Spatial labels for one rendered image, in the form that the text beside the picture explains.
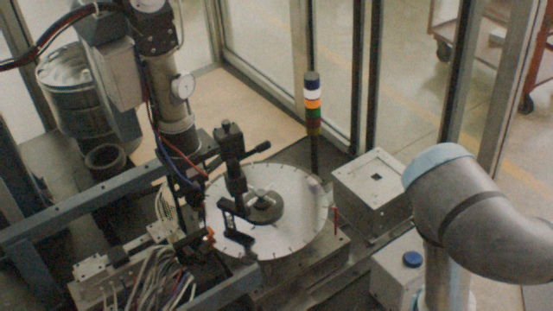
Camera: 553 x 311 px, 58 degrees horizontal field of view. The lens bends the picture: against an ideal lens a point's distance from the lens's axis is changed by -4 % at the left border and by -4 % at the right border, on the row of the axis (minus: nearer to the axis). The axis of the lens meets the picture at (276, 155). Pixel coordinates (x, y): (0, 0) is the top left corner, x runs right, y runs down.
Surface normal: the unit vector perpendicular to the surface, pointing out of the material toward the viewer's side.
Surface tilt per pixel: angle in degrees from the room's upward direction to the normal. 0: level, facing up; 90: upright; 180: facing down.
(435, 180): 44
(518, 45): 90
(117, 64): 90
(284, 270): 0
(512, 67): 90
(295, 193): 0
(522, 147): 0
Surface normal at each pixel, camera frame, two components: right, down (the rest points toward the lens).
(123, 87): 0.56, 0.51
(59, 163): -0.07, -0.75
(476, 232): -0.49, -0.14
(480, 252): -0.50, 0.28
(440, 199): -0.82, -0.25
